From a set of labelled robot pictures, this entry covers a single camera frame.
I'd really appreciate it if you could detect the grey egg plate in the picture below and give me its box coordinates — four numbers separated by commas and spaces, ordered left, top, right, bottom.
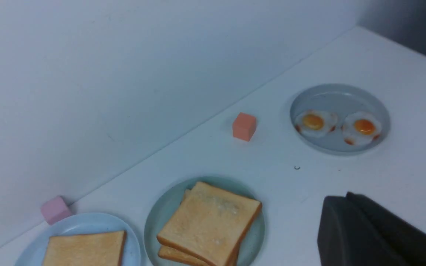
289, 83, 391, 156

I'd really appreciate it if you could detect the orange cube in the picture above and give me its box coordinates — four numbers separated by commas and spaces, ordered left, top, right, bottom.
232, 112, 257, 142

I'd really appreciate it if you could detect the toast slice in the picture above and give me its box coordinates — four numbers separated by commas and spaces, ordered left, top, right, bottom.
43, 231, 127, 266
158, 189, 240, 266
156, 181, 263, 266

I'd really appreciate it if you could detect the mint green centre plate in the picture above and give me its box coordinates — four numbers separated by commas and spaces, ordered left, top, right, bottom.
143, 176, 267, 266

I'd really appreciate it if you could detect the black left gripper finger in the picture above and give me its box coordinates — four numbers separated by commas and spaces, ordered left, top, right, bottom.
317, 192, 426, 266

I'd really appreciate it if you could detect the front fried egg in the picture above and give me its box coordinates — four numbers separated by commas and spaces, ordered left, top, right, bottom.
341, 111, 382, 146

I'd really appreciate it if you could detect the back fried egg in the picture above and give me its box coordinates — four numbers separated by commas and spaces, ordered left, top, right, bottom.
294, 110, 338, 138

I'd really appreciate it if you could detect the light blue bread plate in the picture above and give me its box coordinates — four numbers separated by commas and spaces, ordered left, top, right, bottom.
15, 213, 142, 266

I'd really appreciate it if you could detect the fried egg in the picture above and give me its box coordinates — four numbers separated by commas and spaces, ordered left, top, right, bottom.
341, 111, 382, 146
294, 110, 338, 138

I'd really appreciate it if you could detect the pink cube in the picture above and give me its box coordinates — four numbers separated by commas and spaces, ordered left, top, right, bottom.
40, 195, 73, 225

